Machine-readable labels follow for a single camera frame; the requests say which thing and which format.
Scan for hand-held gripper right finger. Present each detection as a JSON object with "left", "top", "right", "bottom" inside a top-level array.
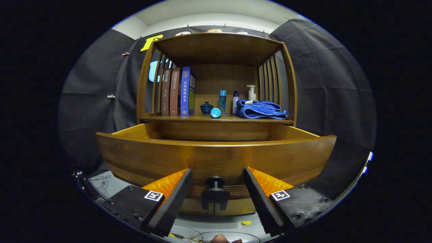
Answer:
[{"left": 243, "top": 167, "right": 334, "bottom": 237}]

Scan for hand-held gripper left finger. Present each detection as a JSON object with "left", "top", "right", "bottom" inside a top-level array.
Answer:
[{"left": 101, "top": 168, "right": 193, "bottom": 238}]

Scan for black drawer knob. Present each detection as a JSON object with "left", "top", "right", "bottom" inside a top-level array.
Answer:
[{"left": 201, "top": 176, "right": 231, "bottom": 210}]

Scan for wooden drawer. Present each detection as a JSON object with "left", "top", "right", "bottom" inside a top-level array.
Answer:
[{"left": 96, "top": 121, "right": 337, "bottom": 200}]

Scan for wooden cabinet door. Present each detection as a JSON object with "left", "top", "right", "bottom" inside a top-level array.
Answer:
[
  {"left": 215, "top": 198, "right": 257, "bottom": 215},
  {"left": 179, "top": 198, "right": 215, "bottom": 215}
]

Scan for wooden countertop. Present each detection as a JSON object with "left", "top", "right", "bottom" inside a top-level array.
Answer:
[{"left": 139, "top": 113, "right": 294, "bottom": 125}]

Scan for wooden cabinet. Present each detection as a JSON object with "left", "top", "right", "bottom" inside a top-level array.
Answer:
[{"left": 136, "top": 32, "right": 298, "bottom": 216}]

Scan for blue towel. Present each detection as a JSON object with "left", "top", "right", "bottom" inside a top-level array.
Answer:
[{"left": 236, "top": 99, "right": 289, "bottom": 120}]

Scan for reddish brown book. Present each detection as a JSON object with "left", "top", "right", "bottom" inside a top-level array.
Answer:
[{"left": 169, "top": 67, "right": 182, "bottom": 116}]

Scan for dark brown book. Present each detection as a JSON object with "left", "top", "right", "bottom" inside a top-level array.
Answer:
[{"left": 161, "top": 69, "right": 172, "bottom": 116}]

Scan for blue book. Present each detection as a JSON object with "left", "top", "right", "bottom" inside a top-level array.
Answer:
[{"left": 180, "top": 66, "right": 196, "bottom": 116}]

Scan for floor cables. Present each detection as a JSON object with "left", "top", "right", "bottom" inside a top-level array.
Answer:
[{"left": 88, "top": 174, "right": 113, "bottom": 199}]

